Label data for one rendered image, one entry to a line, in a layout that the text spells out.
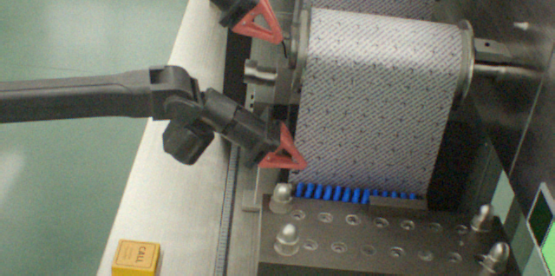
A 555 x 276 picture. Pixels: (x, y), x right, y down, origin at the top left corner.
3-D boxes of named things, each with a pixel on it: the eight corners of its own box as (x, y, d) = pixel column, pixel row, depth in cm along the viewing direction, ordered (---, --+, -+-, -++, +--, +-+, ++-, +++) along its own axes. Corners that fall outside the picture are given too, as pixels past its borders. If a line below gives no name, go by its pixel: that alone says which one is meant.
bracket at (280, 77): (240, 194, 132) (256, 50, 116) (274, 198, 132) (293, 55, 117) (238, 211, 128) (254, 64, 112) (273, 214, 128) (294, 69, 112)
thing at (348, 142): (287, 187, 116) (301, 91, 107) (423, 200, 117) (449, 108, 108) (287, 188, 116) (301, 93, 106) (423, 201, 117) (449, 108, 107)
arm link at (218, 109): (204, 94, 104) (206, 77, 109) (179, 126, 107) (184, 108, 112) (242, 117, 106) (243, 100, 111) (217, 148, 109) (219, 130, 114)
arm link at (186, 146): (172, 96, 100) (167, 64, 106) (133, 151, 104) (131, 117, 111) (239, 127, 106) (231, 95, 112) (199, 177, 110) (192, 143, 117)
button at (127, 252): (119, 248, 115) (119, 237, 114) (159, 253, 116) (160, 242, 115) (110, 277, 110) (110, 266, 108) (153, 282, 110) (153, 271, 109)
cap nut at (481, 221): (467, 217, 112) (474, 195, 110) (488, 219, 112) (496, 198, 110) (472, 232, 109) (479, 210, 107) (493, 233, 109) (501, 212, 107)
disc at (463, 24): (437, 80, 120) (458, 3, 112) (440, 80, 121) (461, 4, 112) (453, 128, 108) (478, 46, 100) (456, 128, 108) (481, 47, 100)
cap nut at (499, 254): (480, 256, 104) (488, 234, 102) (502, 258, 104) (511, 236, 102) (486, 272, 101) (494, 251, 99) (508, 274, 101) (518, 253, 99)
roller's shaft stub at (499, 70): (453, 70, 113) (460, 47, 111) (493, 75, 114) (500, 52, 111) (459, 83, 110) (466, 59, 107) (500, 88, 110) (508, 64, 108)
